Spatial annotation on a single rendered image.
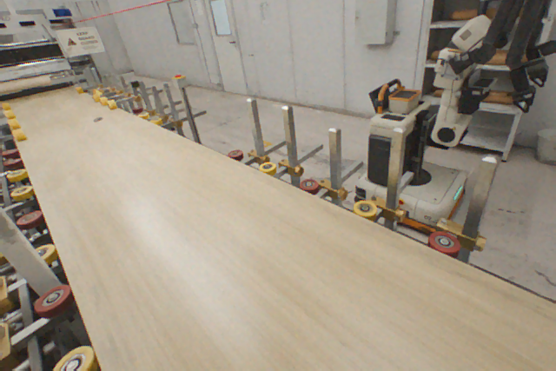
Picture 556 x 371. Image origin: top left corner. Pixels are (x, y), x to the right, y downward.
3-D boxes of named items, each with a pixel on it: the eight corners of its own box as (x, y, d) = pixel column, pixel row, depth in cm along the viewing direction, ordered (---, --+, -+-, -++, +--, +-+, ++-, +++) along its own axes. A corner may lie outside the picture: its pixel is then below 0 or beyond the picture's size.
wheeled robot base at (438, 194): (352, 204, 226) (352, 180, 214) (386, 170, 265) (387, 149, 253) (439, 241, 183) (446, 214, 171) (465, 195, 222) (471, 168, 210)
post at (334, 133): (336, 216, 130) (333, 125, 107) (342, 220, 128) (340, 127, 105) (332, 221, 128) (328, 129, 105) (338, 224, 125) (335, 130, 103)
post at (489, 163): (453, 268, 97) (485, 151, 74) (464, 274, 95) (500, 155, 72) (450, 275, 95) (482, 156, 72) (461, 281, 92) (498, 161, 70)
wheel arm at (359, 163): (357, 165, 141) (357, 158, 139) (363, 167, 139) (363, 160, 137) (305, 209, 115) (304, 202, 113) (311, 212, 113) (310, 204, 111)
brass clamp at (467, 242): (439, 227, 95) (441, 215, 93) (485, 244, 86) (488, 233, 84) (433, 237, 91) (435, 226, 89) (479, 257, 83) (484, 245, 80)
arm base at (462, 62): (453, 56, 147) (446, 61, 139) (469, 47, 140) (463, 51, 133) (462, 70, 147) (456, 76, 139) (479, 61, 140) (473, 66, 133)
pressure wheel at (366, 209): (376, 240, 94) (378, 215, 88) (353, 238, 96) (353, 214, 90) (374, 223, 101) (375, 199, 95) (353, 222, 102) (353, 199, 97)
